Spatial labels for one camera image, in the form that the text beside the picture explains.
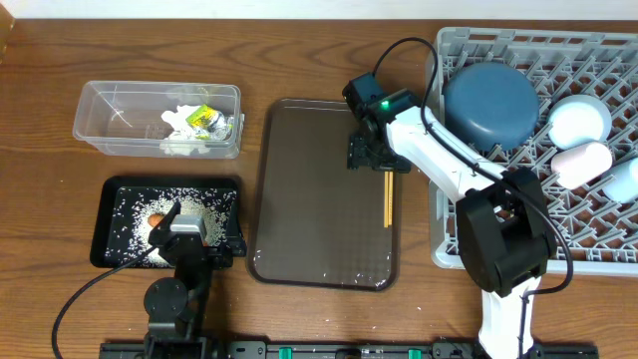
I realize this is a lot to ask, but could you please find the grey dishwasher rack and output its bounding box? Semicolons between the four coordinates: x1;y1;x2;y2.
435;27;637;277

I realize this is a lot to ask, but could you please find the yellow silver snack wrapper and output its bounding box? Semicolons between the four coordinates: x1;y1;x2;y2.
185;105;233;141

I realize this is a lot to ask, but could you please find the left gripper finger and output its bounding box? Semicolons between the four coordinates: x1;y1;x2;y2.
226;201;245;247
149;201;181;240

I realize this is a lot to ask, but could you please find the black waste tray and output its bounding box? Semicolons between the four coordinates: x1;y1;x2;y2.
90;176;239;268

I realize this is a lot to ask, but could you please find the light blue bowl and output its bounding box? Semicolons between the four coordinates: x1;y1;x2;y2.
547;95;612;150

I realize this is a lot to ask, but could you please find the brown serving tray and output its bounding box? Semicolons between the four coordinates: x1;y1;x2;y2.
248;99;399;292

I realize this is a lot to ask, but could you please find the light blue cup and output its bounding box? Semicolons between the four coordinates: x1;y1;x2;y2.
603;158;638;203

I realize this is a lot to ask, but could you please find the white cup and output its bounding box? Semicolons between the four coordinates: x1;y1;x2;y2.
551;142;613;189

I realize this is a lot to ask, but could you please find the white tissue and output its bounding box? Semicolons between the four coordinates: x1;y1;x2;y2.
161;105;199;141
159;132;210;157

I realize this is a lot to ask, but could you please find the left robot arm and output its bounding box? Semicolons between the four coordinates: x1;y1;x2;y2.
141;202;247;359

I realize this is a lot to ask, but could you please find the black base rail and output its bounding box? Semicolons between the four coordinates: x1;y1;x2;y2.
98;339;600;359

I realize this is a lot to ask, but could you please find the orange carrot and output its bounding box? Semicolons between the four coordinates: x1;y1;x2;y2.
148;213;164;227

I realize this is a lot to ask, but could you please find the wooden chopstick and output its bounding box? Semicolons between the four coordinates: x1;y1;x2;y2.
388;172;394;227
383;172;390;228

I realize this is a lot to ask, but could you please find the pile of white rice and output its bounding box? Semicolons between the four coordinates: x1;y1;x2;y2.
104;186;236;266

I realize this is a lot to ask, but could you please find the dark blue plate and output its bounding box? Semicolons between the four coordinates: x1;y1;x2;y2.
443;62;539;152

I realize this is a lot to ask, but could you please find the clear plastic bin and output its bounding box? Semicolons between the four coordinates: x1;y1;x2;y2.
73;81;244;160

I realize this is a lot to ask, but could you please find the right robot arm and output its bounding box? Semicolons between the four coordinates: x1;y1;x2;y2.
342;85;557;358

